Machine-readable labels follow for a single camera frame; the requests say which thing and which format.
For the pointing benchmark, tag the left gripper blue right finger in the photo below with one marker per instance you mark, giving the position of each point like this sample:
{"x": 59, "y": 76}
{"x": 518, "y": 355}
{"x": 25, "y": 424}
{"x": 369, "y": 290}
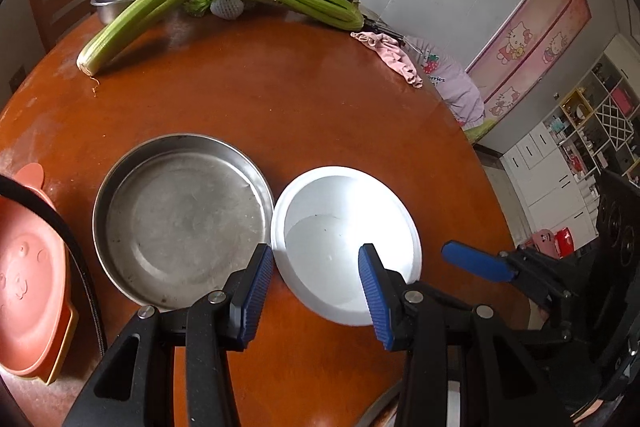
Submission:
{"x": 392, "y": 318}

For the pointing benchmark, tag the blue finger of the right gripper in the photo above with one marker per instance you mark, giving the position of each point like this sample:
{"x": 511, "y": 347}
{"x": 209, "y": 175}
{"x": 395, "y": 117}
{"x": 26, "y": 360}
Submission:
{"x": 488, "y": 267}

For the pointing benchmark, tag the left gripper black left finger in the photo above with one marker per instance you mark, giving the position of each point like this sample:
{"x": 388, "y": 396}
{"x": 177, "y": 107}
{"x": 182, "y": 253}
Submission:
{"x": 248, "y": 298}

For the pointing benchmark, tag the large red paper noodle bowl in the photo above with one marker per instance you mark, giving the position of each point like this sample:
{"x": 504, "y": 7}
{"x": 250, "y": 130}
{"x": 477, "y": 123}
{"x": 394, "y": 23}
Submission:
{"x": 321, "y": 220}

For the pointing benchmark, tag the shallow steel round pan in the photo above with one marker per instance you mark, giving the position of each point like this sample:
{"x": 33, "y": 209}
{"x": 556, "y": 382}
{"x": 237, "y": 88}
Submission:
{"x": 176, "y": 215}

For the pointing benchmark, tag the orange bear-shaped plate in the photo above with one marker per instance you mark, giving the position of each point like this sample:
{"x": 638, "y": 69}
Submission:
{"x": 34, "y": 288}

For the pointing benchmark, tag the yellow shell-shaped plate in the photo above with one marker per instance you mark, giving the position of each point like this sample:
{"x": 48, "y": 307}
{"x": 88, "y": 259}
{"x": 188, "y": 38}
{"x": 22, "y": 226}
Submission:
{"x": 52, "y": 364}

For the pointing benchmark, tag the pink child stool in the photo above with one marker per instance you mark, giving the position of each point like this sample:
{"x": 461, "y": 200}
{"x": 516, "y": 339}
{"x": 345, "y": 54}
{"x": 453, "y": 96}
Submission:
{"x": 556, "y": 245}

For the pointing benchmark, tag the white shelf cabinet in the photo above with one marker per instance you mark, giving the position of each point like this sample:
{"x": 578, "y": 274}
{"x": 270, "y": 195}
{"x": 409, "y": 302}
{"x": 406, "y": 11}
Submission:
{"x": 595, "y": 127}

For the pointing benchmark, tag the pink clothing on chair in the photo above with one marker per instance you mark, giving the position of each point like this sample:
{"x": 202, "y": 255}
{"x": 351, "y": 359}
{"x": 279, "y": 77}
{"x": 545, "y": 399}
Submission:
{"x": 448, "y": 77}

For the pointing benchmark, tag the pink crumpled cloth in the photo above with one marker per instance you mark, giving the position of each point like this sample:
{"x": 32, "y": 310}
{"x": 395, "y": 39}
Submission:
{"x": 390, "y": 53}

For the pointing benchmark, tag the pink Hello Kitty cabinet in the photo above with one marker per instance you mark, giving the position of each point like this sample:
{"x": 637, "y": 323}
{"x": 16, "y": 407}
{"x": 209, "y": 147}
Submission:
{"x": 523, "y": 50}

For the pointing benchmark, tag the thick celery bunch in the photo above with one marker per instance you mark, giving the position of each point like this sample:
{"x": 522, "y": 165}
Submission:
{"x": 113, "y": 38}

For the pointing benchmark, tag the wall power socket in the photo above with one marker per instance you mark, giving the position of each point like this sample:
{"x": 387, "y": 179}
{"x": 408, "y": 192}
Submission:
{"x": 17, "y": 79}

